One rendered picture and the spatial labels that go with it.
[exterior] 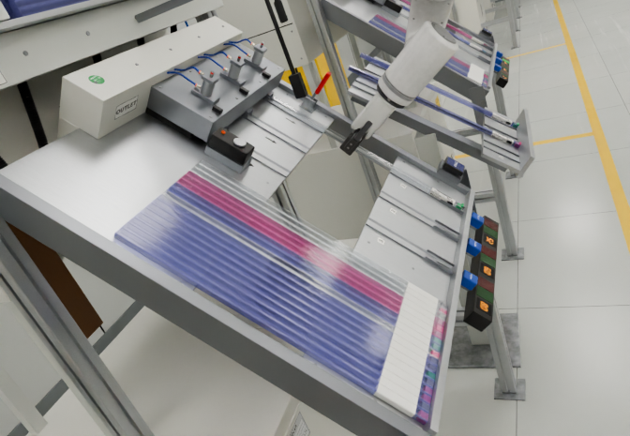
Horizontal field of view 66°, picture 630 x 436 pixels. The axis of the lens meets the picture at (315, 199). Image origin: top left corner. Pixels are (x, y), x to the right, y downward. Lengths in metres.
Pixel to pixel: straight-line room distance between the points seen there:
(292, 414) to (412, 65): 0.71
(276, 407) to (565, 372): 1.02
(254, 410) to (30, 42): 0.75
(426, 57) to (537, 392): 1.11
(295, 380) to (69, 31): 0.66
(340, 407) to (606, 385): 1.14
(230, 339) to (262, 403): 0.35
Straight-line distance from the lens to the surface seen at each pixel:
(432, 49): 0.99
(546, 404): 1.69
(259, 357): 0.70
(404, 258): 0.94
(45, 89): 1.08
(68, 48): 0.93
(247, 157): 0.90
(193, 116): 0.94
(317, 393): 0.71
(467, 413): 1.69
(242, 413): 1.04
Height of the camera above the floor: 1.30
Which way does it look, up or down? 23 degrees down
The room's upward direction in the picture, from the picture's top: 21 degrees counter-clockwise
